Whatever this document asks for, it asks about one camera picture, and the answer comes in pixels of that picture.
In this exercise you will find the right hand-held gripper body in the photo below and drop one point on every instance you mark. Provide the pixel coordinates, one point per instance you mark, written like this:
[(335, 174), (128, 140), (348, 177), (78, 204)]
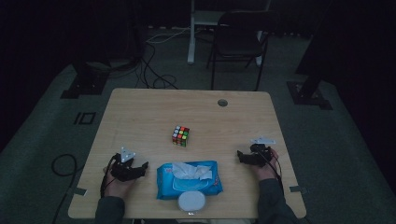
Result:
[(260, 155)]

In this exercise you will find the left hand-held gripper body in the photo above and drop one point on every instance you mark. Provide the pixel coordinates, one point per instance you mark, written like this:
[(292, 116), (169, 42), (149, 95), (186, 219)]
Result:
[(124, 171)]

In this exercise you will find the blue wet wipe pack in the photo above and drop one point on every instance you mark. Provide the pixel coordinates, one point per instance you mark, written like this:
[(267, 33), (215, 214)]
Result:
[(208, 186)]

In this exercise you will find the multicoloured puzzle cube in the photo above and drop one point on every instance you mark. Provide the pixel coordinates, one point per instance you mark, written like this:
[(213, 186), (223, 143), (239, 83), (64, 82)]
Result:
[(181, 136)]

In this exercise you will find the person's left hand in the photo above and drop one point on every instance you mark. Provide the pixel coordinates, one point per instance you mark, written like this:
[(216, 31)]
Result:
[(115, 186)]

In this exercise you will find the person's right hand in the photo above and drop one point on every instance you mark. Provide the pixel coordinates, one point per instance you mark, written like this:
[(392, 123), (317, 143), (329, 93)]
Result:
[(266, 172)]

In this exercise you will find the grey tape strip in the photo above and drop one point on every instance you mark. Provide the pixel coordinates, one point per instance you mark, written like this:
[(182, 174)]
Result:
[(79, 191), (298, 188)]

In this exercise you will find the black stand with base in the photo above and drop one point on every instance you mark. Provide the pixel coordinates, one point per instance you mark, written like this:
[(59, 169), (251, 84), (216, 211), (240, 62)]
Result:
[(308, 93)]

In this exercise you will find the black stand base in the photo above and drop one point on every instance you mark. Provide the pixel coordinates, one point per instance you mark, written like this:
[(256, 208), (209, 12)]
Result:
[(84, 84)]

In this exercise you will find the dark round-base stand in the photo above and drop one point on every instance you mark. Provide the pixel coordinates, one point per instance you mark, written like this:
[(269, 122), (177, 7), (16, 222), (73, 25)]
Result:
[(112, 63)]

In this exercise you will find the black folding chair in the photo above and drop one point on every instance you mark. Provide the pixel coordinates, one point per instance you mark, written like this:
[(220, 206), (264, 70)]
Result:
[(238, 40)]

